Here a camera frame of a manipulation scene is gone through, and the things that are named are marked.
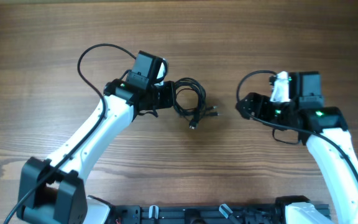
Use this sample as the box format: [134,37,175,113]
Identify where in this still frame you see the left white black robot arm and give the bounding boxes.
[11,51,174,223]

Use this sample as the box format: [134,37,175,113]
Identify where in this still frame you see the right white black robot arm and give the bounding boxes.
[236,70,358,223]

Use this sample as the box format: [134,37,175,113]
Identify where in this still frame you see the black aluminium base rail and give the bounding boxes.
[105,203,287,224]

